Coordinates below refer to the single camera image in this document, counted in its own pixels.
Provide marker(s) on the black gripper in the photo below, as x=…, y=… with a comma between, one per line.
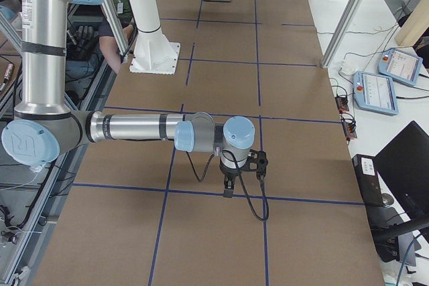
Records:
x=228, y=174

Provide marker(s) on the white second robot arm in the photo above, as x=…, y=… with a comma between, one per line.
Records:
x=153, y=52

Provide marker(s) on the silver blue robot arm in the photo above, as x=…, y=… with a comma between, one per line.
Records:
x=44, y=127

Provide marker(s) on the orange usb hub near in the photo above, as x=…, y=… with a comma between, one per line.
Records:
x=349, y=126

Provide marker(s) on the orange usb hub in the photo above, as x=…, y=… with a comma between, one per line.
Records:
x=349, y=126
x=342, y=103

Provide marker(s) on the orange usb hub far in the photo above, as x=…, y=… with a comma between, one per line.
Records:
x=342, y=103

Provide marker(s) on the long horizontal blue tape line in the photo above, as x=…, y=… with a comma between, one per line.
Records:
x=172, y=191

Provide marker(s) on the black computer box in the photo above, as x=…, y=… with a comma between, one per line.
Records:
x=380, y=212

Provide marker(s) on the teach pendant near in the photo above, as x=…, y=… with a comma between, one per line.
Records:
x=375, y=92

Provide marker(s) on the teach pendant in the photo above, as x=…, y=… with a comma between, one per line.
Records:
x=401, y=66
x=375, y=92

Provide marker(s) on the black monitor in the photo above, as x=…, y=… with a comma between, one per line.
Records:
x=403, y=166

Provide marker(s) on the teach pendant far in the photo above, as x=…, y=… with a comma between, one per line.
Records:
x=401, y=66

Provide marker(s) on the wooden board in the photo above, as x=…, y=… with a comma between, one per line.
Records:
x=416, y=24

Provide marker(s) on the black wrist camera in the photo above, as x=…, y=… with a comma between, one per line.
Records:
x=257, y=162

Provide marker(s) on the aluminium frame post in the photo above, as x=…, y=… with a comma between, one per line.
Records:
x=340, y=31

